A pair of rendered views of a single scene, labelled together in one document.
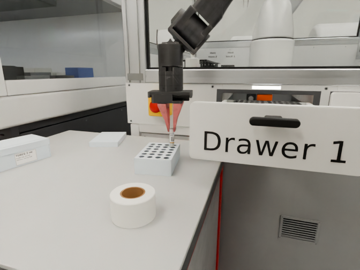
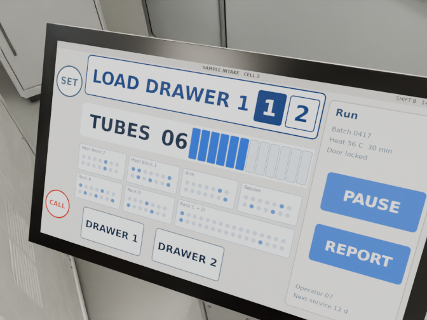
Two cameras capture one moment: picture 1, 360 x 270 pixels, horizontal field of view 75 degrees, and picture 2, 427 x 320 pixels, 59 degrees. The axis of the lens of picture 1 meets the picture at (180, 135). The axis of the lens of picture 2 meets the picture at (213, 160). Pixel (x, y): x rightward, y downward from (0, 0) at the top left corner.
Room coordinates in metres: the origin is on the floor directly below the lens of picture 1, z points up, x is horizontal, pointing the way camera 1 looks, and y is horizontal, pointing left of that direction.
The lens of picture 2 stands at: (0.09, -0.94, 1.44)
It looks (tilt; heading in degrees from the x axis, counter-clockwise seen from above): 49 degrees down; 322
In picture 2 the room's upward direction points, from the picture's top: 6 degrees counter-clockwise
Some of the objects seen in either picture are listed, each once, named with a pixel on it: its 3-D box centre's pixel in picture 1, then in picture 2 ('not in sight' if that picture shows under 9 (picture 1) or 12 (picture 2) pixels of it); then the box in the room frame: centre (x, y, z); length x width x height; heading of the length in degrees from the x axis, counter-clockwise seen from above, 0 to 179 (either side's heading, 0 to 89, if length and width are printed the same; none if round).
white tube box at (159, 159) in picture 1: (159, 157); not in sight; (0.54, 0.05, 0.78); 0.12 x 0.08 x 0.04; 171
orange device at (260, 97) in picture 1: (259, 100); not in sight; (1.08, -0.36, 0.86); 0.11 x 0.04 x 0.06; 73
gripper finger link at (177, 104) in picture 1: (168, 112); not in sight; (0.57, 0.03, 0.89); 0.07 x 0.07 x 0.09; 85
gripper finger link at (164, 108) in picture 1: (174, 112); not in sight; (0.57, 0.01, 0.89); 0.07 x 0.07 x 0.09; 85
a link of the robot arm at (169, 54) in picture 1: (170, 55); not in sight; (0.58, 0.02, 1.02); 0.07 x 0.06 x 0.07; 2
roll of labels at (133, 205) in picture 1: (133, 203); not in sight; (0.33, 0.07, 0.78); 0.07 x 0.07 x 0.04
